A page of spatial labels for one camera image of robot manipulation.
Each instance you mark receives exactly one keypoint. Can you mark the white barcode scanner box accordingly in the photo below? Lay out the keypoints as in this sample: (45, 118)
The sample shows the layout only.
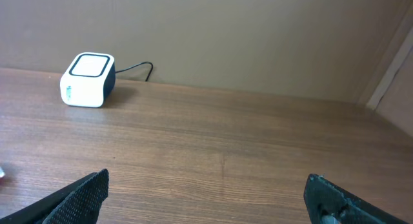
(89, 80)

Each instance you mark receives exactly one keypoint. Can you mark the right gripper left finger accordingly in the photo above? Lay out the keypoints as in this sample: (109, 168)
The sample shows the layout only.
(78, 203)

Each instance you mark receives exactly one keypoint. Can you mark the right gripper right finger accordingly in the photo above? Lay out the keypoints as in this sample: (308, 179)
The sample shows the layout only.
(329, 203)

